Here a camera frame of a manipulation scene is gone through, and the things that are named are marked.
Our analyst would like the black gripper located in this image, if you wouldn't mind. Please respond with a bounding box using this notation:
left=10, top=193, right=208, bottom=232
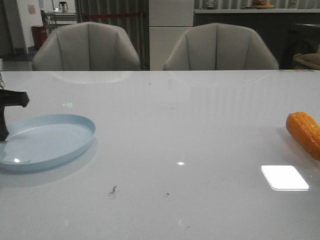
left=0, top=89, right=30, bottom=142

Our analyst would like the light blue round plate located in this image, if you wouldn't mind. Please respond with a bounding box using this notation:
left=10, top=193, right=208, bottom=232
left=0, top=114, right=96, bottom=173

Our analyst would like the orange corn cob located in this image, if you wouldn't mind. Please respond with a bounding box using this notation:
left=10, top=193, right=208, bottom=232
left=286, top=112, right=320, bottom=161

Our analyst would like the red trash bin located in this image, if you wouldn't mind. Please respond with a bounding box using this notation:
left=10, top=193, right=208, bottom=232
left=31, top=25, right=47, bottom=50

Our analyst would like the left beige upholstered chair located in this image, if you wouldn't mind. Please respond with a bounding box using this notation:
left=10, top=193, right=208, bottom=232
left=32, top=21, right=141, bottom=71

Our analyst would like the beige upholstered chair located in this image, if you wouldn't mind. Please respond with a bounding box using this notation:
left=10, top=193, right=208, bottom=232
left=163, top=23, right=279, bottom=71
left=32, top=21, right=141, bottom=71

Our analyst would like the background table with kettle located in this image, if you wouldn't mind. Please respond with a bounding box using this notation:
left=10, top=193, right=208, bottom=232
left=39, top=0, right=77, bottom=28

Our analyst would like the red barrier belt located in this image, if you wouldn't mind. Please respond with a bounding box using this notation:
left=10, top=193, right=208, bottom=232
left=83, top=12, right=142, bottom=19

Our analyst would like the white cabinet column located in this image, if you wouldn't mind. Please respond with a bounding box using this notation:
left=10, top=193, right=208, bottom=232
left=149, top=0, right=194, bottom=71

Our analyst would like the right beige upholstered chair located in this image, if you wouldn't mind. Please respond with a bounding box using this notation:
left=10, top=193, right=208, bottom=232
left=163, top=23, right=279, bottom=71

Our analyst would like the fruit bowl on counter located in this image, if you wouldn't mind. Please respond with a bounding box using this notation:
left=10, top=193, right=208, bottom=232
left=251, top=0, right=275, bottom=10

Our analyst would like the dark counter with white top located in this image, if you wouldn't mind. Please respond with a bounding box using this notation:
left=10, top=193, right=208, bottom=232
left=193, top=9, right=320, bottom=65

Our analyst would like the dark chair at right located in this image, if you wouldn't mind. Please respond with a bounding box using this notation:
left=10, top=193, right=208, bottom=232
left=279, top=23, right=320, bottom=70

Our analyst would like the beige cushion at right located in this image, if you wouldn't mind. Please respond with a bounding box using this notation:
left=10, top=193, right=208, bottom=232
left=293, top=52, right=320, bottom=70

